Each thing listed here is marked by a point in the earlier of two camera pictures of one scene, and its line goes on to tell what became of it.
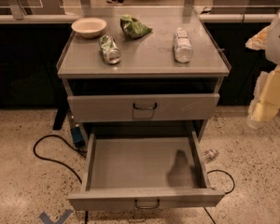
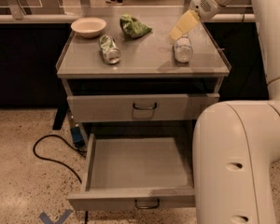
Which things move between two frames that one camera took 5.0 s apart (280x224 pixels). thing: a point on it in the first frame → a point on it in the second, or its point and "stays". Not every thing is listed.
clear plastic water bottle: x=183 y=46 stays
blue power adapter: x=77 y=136 stays
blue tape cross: x=64 y=216 stays
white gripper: x=279 y=44 → x=202 y=3
